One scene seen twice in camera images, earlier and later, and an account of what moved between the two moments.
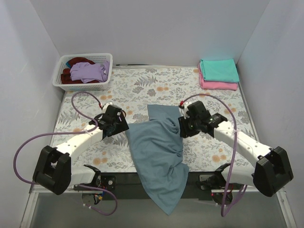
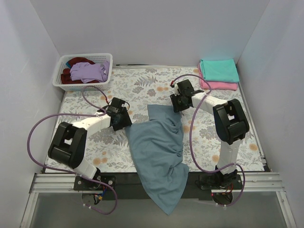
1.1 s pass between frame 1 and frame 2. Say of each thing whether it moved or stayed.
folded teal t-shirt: stayed
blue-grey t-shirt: stayed
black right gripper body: moved
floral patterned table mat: stayed
